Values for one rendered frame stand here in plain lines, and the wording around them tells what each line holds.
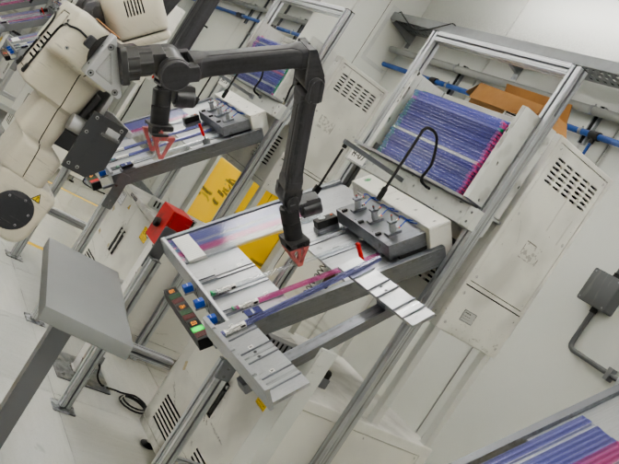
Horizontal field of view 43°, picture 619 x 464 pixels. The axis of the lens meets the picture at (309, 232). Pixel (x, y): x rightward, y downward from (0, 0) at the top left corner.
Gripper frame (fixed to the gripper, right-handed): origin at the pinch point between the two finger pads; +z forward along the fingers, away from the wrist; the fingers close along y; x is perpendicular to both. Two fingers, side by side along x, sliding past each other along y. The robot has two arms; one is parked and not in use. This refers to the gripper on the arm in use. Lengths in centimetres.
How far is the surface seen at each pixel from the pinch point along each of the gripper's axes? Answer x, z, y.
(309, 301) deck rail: 6.5, 0.8, -21.4
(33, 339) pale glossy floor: 84, 50, 101
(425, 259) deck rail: -32.7, 2.0, -21.1
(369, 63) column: -189, 39, 295
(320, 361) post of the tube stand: 15.9, 2.3, -46.5
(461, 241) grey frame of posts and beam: -45, -1, -24
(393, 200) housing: -38.7, -6.4, 5.5
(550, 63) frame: -89, -43, -12
